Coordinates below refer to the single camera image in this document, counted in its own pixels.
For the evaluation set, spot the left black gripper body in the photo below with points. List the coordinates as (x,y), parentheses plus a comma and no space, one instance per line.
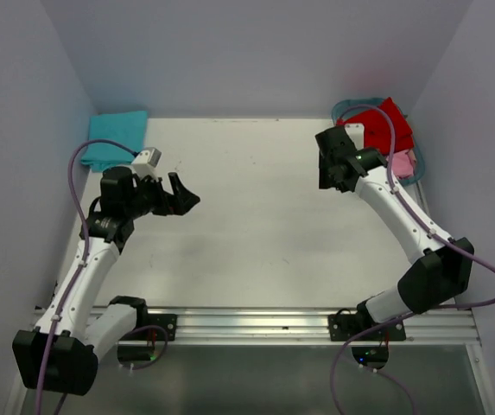
(149,197)

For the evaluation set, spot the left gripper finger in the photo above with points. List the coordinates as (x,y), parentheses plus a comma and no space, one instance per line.
(176,184)
(184,202)

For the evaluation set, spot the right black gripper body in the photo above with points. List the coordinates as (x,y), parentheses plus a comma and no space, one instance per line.
(326,176)

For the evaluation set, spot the red t shirt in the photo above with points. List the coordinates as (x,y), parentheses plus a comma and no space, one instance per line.
(377,130)

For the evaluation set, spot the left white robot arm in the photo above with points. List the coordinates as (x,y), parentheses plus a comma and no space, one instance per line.
(61,353)

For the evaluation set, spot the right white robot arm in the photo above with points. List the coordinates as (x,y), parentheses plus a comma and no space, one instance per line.
(440,266)

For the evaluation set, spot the teal plastic basket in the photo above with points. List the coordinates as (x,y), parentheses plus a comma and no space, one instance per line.
(420,169)

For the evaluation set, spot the pink t shirt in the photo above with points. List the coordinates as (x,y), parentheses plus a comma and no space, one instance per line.
(404,164)

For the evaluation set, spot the folded teal t shirt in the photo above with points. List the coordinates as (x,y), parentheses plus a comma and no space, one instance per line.
(127,129)

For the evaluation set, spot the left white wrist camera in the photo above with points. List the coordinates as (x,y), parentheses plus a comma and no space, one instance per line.
(145,162)

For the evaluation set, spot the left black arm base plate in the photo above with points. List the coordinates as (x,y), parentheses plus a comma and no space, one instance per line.
(158,322)

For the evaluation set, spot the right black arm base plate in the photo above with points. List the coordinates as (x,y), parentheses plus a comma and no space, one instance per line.
(344,324)

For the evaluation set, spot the aluminium mounting rail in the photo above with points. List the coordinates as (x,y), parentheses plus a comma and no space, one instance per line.
(307,327)

